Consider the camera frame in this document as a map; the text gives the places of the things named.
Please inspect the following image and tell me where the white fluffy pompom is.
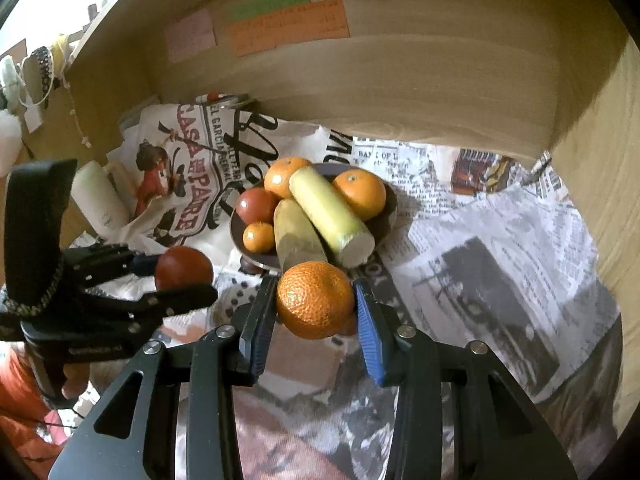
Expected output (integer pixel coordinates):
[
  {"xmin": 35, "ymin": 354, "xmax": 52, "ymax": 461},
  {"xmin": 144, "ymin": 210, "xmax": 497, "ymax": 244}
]
[{"xmin": 0, "ymin": 110, "xmax": 23, "ymax": 161}]

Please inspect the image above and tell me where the newspaper print cloth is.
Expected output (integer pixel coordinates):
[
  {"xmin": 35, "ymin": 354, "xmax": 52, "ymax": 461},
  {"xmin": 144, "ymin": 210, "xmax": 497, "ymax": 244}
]
[{"xmin": 65, "ymin": 120, "xmax": 626, "ymax": 480}]

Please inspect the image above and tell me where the pink sticky note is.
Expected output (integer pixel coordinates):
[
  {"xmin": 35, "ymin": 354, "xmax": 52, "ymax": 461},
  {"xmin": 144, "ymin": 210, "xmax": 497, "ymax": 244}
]
[{"xmin": 164, "ymin": 9, "xmax": 217, "ymax": 63}]

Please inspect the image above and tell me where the person's left hand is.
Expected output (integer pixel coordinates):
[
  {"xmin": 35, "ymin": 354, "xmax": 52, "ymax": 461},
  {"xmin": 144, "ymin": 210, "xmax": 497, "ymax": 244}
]
[{"xmin": 60, "ymin": 360, "xmax": 101, "ymax": 401}]

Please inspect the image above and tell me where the large orange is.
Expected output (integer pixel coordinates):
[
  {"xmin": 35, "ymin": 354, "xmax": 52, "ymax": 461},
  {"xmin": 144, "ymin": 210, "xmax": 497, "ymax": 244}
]
[
  {"xmin": 332, "ymin": 169, "xmax": 388, "ymax": 222},
  {"xmin": 264, "ymin": 156, "xmax": 313, "ymax": 200}
]

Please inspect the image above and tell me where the patterned headband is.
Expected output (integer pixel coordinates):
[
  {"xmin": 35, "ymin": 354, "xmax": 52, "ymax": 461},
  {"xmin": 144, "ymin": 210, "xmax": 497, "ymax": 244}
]
[{"xmin": 22, "ymin": 47, "xmax": 57, "ymax": 108}]

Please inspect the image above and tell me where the green sticky note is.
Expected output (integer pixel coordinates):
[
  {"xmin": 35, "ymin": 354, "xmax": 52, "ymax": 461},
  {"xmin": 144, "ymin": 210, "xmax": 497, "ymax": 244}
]
[{"xmin": 230, "ymin": 0, "xmax": 311, "ymax": 23}]

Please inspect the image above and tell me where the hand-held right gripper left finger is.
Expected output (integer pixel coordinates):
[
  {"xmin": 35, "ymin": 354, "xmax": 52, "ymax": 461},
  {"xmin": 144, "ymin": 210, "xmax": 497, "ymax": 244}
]
[{"xmin": 47, "ymin": 275, "xmax": 278, "ymax": 480}]

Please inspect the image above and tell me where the printed tote bag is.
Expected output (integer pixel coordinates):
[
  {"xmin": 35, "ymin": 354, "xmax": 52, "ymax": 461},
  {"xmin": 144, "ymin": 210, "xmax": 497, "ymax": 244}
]
[{"xmin": 107, "ymin": 102, "xmax": 286, "ymax": 256}]

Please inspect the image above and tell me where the wooden shelf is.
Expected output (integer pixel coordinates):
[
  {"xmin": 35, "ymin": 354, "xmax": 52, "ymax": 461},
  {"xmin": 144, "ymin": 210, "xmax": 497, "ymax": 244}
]
[{"xmin": 62, "ymin": 0, "xmax": 156, "ymax": 71}]

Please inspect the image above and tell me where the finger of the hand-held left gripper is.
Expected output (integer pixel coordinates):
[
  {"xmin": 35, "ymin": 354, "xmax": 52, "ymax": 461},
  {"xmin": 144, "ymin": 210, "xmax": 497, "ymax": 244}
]
[
  {"xmin": 62, "ymin": 242, "xmax": 163, "ymax": 286},
  {"xmin": 82, "ymin": 282, "xmax": 219, "ymax": 331}
]

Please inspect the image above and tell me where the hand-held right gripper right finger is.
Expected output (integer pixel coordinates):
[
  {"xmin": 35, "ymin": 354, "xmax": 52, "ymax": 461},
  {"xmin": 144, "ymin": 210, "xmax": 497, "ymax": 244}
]
[{"xmin": 352, "ymin": 277, "xmax": 578, "ymax": 480}]

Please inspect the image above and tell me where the orange sticky note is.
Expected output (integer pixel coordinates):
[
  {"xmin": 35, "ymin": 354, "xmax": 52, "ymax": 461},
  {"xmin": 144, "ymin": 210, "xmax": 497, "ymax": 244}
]
[{"xmin": 231, "ymin": 0, "xmax": 350, "ymax": 58}]

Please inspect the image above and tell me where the white hanging tag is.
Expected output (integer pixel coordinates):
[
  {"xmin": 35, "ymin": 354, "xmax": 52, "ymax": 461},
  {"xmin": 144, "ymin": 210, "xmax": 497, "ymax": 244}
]
[{"xmin": 22, "ymin": 105, "xmax": 44, "ymax": 133}]

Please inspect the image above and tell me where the white bottle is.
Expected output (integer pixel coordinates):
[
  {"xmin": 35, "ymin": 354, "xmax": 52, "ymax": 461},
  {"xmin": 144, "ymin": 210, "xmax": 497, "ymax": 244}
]
[{"xmin": 70, "ymin": 160, "xmax": 133, "ymax": 236}]

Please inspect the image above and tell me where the red tomato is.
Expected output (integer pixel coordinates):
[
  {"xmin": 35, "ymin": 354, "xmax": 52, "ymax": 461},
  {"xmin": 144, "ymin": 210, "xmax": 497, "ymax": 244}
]
[
  {"xmin": 154, "ymin": 246, "xmax": 215, "ymax": 293},
  {"xmin": 236, "ymin": 187, "xmax": 280, "ymax": 226}
]

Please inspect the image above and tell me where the small printed box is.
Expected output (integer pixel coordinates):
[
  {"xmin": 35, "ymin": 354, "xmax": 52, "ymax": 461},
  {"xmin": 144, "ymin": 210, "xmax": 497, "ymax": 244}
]
[{"xmin": 195, "ymin": 92, "xmax": 251, "ymax": 109}]

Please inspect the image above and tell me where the small orange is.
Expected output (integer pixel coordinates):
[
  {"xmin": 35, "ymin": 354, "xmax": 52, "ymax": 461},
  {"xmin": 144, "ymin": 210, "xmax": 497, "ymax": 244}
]
[
  {"xmin": 276, "ymin": 261, "xmax": 356, "ymax": 341},
  {"xmin": 242, "ymin": 221, "xmax": 276, "ymax": 253}
]

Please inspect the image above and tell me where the white fluffy earmuff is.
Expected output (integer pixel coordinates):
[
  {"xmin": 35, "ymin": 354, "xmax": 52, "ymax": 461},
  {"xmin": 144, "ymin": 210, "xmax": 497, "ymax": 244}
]
[{"xmin": 0, "ymin": 55, "xmax": 26, "ymax": 111}]

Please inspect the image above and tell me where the brown round plate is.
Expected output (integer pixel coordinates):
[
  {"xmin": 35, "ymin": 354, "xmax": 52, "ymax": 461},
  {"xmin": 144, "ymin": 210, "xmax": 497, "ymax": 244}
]
[{"xmin": 229, "ymin": 162, "xmax": 399, "ymax": 268}]

